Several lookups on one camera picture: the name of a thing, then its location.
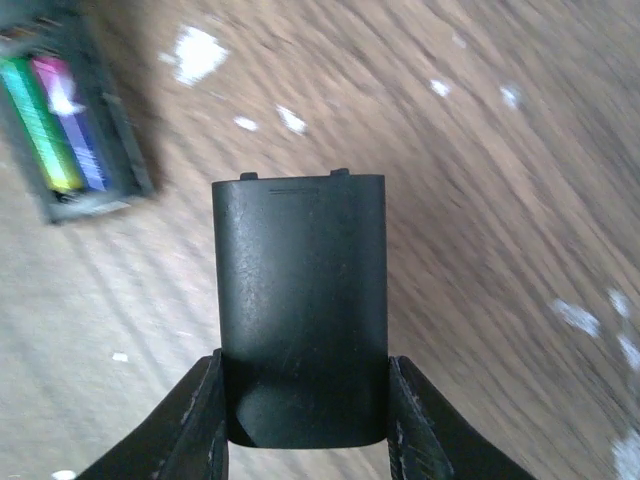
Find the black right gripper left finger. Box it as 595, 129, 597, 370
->
79, 349, 229, 480

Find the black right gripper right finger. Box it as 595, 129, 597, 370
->
387, 356, 533, 480

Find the black battery compartment cover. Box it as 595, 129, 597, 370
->
212, 169, 388, 449

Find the black remote control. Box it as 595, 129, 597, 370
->
1, 1, 154, 224

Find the green AAA battery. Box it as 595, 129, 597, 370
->
1, 58, 85, 194

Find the purple AAA battery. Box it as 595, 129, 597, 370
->
30, 55, 110, 192

